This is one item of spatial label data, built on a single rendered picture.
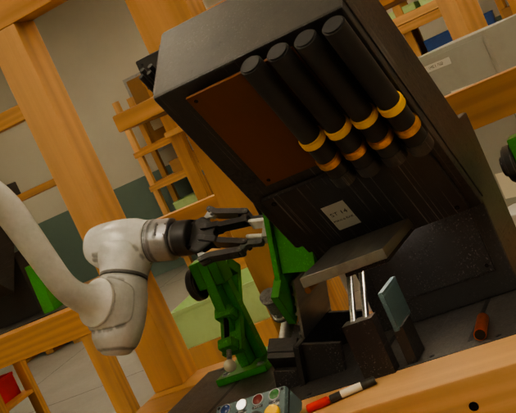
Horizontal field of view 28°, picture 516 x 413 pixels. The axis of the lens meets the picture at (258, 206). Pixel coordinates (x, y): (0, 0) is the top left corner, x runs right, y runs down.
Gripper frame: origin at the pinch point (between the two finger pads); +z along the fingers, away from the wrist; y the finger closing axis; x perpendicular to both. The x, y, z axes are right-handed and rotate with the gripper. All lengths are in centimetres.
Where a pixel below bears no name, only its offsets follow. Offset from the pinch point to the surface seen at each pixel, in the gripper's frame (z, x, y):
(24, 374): -375, 408, 148
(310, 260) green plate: 11.8, -3.7, -9.8
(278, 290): 5.5, -2.5, -15.1
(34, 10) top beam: -59, -18, 56
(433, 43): -107, 491, 471
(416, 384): 34, -6, -36
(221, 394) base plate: -17.1, 24.7, -24.8
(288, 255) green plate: 7.7, -4.6, -8.9
